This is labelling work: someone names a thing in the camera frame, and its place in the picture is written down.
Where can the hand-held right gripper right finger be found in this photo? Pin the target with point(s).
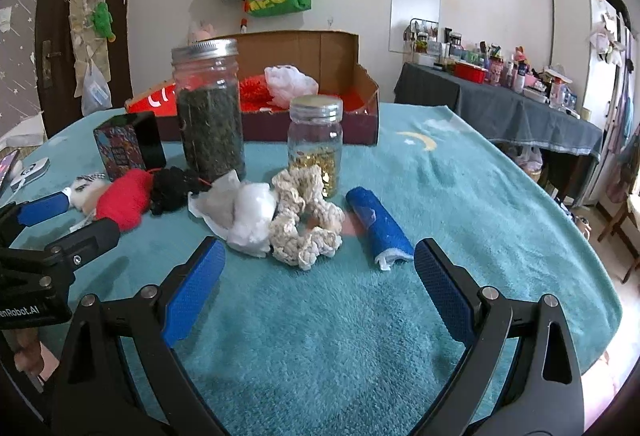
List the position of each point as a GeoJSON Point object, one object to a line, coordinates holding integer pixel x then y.
{"type": "Point", "coordinates": [442, 291]}

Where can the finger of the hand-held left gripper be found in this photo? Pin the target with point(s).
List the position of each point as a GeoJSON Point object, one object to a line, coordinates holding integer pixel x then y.
{"type": "Point", "coordinates": [42, 209]}
{"type": "Point", "coordinates": [85, 240]}

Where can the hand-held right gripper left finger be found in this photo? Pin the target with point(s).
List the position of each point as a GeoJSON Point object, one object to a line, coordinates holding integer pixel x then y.
{"type": "Point", "coordinates": [192, 291]}

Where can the white doll plush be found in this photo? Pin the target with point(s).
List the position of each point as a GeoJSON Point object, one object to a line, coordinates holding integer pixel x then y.
{"type": "Point", "coordinates": [86, 191]}

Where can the red plush heart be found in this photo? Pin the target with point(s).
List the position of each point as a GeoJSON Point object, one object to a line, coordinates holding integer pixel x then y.
{"type": "Point", "coordinates": [125, 203]}

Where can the white soft cloth wad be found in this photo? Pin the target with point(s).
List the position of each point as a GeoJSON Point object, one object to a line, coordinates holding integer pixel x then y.
{"type": "Point", "coordinates": [252, 216]}

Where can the cream crochet scrunchie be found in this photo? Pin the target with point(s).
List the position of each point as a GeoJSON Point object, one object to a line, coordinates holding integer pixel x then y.
{"type": "Point", "coordinates": [290, 216]}

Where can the cardboard box with red lining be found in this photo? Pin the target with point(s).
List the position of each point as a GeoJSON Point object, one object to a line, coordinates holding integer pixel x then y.
{"type": "Point", "coordinates": [310, 54]}

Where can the person's left hand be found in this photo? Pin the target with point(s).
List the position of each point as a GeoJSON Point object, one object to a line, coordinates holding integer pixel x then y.
{"type": "Point", "coordinates": [27, 351]}

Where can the small white device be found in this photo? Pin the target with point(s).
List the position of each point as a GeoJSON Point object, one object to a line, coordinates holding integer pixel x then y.
{"type": "Point", "coordinates": [30, 172]}

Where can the smartphone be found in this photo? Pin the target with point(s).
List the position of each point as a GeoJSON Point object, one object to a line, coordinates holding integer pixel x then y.
{"type": "Point", "coordinates": [7, 171]}

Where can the blue rolled cloth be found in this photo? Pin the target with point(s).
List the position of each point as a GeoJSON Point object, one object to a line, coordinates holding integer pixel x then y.
{"type": "Point", "coordinates": [380, 226]}

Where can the black scrunchie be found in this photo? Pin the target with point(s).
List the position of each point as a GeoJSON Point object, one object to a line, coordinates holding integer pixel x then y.
{"type": "Point", "coordinates": [170, 188]}

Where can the black patterned box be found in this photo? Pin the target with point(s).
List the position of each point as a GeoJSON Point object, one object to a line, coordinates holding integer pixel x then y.
{"type": "Point", "coordinates": [145, 141]}

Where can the hanging clear plastic bag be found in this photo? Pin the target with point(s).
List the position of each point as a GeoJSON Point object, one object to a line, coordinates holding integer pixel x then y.
{"type": "Point", "coordinates": [95, 91]}

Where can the tall glass jar of tea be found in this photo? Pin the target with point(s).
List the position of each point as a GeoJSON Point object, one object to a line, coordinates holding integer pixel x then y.
{"type": "Point", "coordinates": [210, 116]}

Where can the side table with grey cloth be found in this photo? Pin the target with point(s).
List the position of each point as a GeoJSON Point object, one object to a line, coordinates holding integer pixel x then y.
{"type": "Point", "coordinates": [500, 111]}

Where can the wooden chair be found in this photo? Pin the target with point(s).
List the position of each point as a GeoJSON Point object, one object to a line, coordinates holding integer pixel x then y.
{"type": "Point", "coordinates": [620, 221]}

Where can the beige hanging organizer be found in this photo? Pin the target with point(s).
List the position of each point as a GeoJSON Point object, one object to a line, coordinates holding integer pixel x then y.
{"type": "Point", "coordinates": [80, 21]}

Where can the gold hair clip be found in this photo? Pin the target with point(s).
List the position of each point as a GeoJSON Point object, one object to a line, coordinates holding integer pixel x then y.
{"type": "Point", "coordinates": [315, 141]}

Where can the green plush toy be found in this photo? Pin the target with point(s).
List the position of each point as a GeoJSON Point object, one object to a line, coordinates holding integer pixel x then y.
{"type": "Point", "coordinates": [102, 19]}

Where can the red mesh bath puff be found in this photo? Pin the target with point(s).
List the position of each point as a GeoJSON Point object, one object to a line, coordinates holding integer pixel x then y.
{"type": "Point", "coordinates": [252, 91]}

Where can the white mesh bath puff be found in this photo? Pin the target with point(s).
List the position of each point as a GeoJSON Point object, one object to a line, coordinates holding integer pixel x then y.
{"type": "Point", "coordinates": [287, 84]}

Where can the group of cosmetic bottles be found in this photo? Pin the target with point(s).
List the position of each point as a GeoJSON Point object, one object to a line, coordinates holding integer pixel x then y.
{"type": "Point", "coordinates": [500, 66]}

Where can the light pink plush bunny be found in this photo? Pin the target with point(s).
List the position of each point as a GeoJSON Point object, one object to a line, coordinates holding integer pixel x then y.
{"type": "Point", "coordinates": [200, 32]}

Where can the hanging pastel clothes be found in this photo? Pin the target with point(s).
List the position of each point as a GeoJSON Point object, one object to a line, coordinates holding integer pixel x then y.
{"type": "Point", "coordinates": [622, 131]}

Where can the white wardrobe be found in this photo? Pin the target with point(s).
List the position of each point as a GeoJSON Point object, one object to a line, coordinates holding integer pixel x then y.
{"type": "Point", "coordinates": [575, 41]}

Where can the white hanging plush toys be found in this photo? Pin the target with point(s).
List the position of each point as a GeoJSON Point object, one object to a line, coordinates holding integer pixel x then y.
{"type": "Point", "coordinates": [607, 39]}

